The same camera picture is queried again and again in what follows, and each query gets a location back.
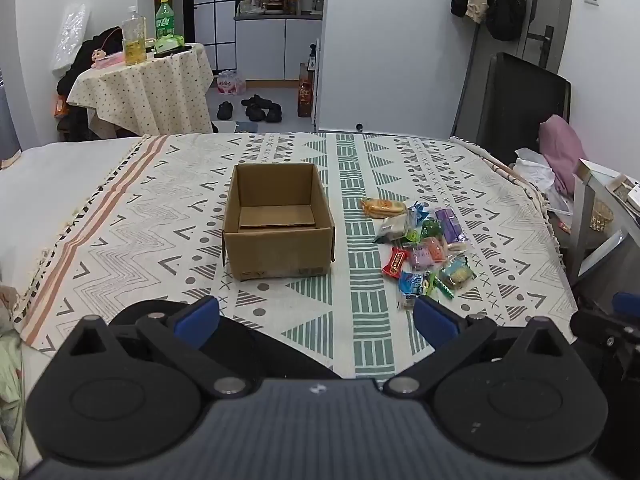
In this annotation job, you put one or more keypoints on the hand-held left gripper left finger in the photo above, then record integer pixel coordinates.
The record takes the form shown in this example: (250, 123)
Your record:
(197, 317)

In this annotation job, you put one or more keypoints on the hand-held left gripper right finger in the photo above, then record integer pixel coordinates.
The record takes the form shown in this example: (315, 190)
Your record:
(435, 320)

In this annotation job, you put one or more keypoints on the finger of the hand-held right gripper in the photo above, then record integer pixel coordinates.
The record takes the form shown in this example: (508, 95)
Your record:
(600, 332)
(629, 305)

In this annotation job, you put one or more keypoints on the small green snack packet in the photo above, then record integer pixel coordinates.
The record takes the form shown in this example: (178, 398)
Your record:
(436, 286)

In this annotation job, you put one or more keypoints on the small blue white packet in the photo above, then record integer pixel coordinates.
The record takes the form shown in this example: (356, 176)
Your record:
(411, 282)

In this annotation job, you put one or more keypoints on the green yellow snack packet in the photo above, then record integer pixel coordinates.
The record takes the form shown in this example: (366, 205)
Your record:
(457, 272)

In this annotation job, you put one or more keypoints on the lilac snack packet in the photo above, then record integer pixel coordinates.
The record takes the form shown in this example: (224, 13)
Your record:
(421, 258)

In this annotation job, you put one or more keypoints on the red snack packet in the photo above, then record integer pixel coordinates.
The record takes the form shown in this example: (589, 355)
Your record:
(396, 262)

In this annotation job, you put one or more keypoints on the orange-red snack packet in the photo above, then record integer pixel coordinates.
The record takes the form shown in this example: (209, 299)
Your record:
(436, 250)

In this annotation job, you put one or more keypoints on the beige snack packet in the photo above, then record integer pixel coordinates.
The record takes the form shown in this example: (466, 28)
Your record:
(457, 247)

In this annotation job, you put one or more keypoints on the light green snack packet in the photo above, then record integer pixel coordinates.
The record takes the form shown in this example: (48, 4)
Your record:
(411, 238)

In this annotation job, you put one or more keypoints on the dark green snack packet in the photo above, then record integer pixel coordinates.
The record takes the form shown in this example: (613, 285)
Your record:
(432, 229)

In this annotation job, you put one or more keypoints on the purple snack packet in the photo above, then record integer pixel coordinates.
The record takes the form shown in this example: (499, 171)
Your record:
(449, 225)

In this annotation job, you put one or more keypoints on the clear white cake packet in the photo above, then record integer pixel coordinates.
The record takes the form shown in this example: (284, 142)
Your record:
(392, 230)

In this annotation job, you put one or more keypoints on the brown cardboard box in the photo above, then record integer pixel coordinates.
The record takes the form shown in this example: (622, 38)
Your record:
(280, 252)

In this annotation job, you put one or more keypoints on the blue snack packet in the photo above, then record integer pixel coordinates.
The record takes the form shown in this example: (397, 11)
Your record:
(417, 212)

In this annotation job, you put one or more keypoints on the white side table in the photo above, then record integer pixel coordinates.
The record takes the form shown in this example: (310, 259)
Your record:
(607, 255)

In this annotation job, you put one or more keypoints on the patterned bed blanket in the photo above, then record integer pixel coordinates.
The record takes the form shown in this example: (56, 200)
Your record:
(150, 220)

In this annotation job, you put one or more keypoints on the white plastic bag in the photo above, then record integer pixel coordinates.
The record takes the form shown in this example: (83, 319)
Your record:
(532, 170)

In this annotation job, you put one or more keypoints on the pink cloth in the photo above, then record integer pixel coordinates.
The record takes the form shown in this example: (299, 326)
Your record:
(565, 150)

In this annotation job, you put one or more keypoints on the blue denim cloth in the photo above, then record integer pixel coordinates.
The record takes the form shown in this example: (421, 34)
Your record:
(245, 126)

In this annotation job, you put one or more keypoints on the white bedsheet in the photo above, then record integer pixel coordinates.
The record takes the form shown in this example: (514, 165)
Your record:
(50, 185)

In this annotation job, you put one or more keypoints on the black slipper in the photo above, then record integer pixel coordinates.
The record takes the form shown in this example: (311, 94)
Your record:
(273, 113)
(255, 112)
(256, 101)
(225, 110)

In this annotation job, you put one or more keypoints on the black chair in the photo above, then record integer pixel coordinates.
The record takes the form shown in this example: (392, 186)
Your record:
(525, 105)

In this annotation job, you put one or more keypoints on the dotted cream tablecloth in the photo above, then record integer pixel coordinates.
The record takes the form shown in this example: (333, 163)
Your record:
(145, 90)

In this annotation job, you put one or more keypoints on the pink water bottle pack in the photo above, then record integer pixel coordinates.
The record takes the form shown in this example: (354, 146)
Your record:
(230, 82)

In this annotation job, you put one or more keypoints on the orange bag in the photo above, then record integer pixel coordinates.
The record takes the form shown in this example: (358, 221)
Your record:
(60, 108)

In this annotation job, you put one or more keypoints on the black phone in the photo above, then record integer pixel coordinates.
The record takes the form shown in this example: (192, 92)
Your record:
(172, 52)

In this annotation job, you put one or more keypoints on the pink pouch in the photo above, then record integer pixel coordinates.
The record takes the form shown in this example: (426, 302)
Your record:
(107, 61)

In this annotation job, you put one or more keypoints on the green tissue pack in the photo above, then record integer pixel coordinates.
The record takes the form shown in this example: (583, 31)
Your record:
(169, 42)

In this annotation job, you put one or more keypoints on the black clothing pile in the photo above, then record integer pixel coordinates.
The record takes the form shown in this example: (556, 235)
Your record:
(82, 65)

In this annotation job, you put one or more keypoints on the white kitchen cabinet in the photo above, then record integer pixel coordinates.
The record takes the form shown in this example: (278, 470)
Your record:
(270, 47)

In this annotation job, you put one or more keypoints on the small cartoon doll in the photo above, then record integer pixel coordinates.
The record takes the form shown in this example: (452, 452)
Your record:
(99, 54)

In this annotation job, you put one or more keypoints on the yellow oil bottle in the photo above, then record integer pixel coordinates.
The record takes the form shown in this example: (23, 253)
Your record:
(134, 40)

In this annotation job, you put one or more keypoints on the black spray bottle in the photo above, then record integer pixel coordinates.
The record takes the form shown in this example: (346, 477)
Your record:
(313, 57)

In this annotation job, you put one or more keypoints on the green soda bottle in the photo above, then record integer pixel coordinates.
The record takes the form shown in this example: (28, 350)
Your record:
(164, 20)

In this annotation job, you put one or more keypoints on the black grid sliding door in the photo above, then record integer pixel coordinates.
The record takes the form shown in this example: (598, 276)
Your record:
(212, 10)

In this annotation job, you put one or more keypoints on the clear plastic bag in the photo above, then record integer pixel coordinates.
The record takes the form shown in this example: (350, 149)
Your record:
(70, 35)

